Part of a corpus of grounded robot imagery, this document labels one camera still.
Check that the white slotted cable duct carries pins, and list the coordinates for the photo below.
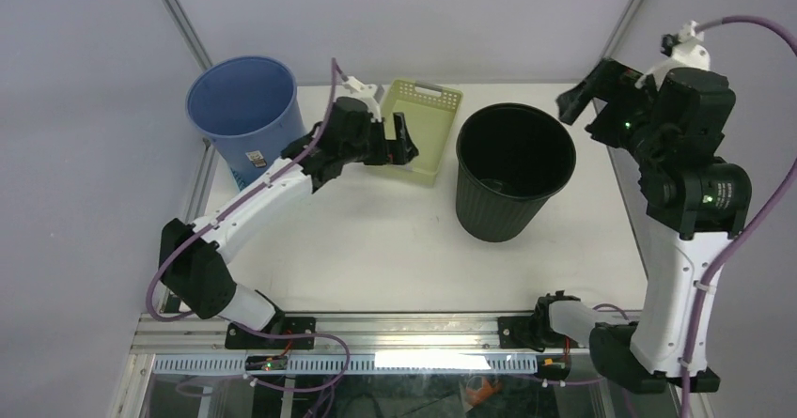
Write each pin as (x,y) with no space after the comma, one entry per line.
(391,362)

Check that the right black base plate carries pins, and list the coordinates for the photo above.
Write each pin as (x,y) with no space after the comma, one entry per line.
(523,332)

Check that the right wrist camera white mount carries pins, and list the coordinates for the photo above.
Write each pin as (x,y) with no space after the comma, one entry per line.
(682,49)

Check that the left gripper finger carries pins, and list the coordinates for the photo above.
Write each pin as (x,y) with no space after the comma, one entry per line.
(399,158)
(402,146)

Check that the aluminium front rail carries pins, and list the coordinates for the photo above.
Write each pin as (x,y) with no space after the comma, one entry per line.
(362,332)

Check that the yellow-green perforated basket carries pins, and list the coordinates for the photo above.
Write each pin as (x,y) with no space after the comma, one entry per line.
(429,111)

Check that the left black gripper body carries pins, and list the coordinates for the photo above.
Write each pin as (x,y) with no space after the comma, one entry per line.
(368,148)

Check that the orange object under table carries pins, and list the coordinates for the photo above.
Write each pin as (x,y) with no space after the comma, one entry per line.
(478,389)

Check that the light blue perforated basket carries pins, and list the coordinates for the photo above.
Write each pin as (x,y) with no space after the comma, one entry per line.
(240,182)

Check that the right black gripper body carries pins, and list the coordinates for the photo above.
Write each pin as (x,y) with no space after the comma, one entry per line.
(626,118)

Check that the large black plastic bucket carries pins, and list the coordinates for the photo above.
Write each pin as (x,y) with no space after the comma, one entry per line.
(512,158)

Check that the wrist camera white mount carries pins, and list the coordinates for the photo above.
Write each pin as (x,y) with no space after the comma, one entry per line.
(369,94)
(682,49)

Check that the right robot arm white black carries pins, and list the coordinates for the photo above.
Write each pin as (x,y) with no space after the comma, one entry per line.
(697,204)

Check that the large blue plastic bucket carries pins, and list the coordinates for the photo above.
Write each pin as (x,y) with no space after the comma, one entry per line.
(247,107)

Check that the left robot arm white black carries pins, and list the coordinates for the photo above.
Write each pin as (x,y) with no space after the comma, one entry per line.
(195,256)

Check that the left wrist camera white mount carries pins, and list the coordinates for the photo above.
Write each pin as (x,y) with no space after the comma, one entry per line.
(369,94)

